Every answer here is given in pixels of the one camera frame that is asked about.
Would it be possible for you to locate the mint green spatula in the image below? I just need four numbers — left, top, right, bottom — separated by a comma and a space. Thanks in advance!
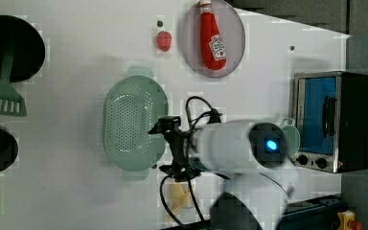
0, 45, 27, 117

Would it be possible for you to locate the red plush ketchup bottle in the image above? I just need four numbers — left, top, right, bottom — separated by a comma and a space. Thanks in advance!
199, 0, 226, 70

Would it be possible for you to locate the black cable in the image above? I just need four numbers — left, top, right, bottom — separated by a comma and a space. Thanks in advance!
158, 95, 231, 230

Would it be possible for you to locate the grey round plate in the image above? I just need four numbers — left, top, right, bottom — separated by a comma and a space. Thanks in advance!
181, 0, 245, 78

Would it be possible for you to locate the silver black toaster oven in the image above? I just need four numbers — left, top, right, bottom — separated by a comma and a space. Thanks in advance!
292, 71, 368, 173

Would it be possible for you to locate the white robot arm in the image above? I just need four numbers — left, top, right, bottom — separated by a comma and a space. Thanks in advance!
149, 116, 299, 230

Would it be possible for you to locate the mint green mug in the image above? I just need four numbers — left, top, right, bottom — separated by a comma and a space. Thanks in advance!
280, 118, 301, 158

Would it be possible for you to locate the black round pan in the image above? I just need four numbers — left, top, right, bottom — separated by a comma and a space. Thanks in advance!
0, 15, 46, 82

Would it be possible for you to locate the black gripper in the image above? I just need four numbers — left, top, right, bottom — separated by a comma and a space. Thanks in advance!
149, 116, 201, 182

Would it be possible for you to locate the red toy strawberry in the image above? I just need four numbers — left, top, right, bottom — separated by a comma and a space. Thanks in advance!
156, 31, 172, 52

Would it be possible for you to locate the blue black base box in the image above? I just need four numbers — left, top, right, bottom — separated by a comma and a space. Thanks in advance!
276, 195, 348, 230

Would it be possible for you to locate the yellow toy food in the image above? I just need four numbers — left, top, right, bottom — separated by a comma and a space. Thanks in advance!
169, 182, 194, 218

